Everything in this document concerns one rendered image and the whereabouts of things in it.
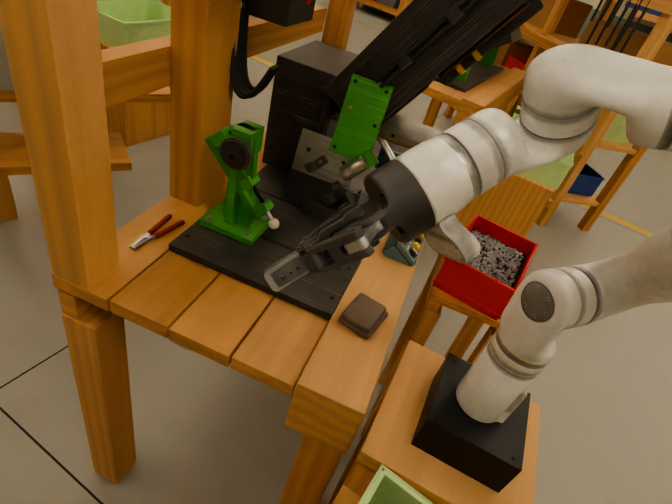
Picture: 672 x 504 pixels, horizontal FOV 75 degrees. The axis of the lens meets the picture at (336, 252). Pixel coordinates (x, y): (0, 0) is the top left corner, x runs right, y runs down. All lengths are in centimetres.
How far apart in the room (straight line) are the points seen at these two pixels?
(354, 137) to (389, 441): 76
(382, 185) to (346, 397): 55
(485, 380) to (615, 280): 27
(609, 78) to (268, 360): 71
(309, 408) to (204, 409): 101
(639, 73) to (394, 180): 22
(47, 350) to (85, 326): 98
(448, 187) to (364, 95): 85
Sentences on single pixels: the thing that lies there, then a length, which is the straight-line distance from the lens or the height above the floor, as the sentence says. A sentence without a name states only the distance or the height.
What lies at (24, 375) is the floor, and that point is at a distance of 205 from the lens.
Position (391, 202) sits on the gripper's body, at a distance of 39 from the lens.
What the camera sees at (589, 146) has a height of 70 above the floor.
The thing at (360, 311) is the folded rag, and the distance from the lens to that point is 98.
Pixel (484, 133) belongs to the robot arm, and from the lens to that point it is 43.
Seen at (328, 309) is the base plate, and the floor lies 90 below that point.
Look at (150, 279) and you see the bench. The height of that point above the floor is 88.
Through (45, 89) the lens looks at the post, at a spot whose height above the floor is 129.
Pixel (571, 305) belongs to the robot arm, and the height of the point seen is 125.
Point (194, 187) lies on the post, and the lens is 124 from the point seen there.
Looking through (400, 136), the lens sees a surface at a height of 113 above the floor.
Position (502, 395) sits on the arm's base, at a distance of 83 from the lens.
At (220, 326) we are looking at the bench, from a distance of 95.
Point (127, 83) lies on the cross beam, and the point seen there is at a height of 122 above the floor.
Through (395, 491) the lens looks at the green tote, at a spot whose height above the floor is 94.
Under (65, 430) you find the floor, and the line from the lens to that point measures 188.
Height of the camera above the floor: 160
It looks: 37 degrees down
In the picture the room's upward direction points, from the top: 17 degrees clockwise
